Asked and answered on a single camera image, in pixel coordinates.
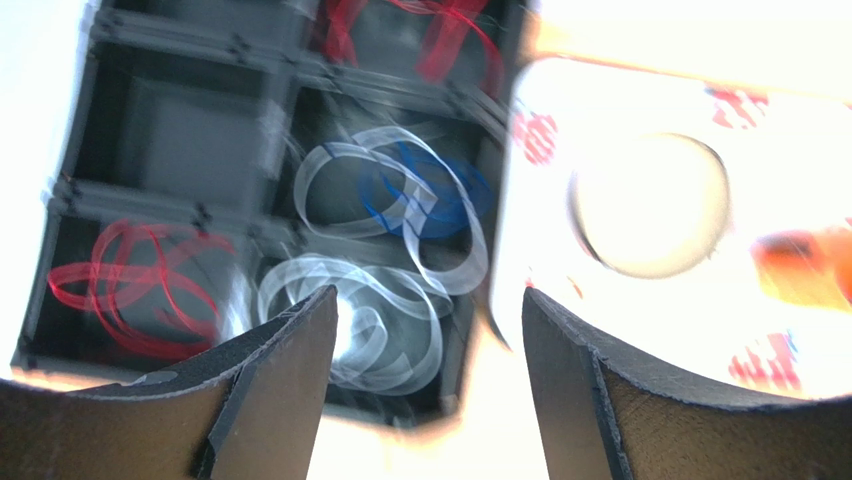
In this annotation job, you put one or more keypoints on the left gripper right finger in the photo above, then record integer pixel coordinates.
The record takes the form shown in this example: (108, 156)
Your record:
(607, 410)

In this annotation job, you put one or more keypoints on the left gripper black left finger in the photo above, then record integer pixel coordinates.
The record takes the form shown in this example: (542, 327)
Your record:
(246, 409)

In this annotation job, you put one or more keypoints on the beige ceramic bowl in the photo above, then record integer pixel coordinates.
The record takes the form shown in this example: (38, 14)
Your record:
(652, 207)

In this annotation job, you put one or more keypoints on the black compartment bin organizer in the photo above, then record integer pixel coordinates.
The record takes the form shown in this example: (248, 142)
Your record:
(227, 158)

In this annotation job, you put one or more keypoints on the orange mug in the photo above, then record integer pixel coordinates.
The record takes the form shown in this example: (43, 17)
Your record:
(810, 268)

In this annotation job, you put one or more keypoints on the strawberry pattern tray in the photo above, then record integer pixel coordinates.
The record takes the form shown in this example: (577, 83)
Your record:
(789, 164)

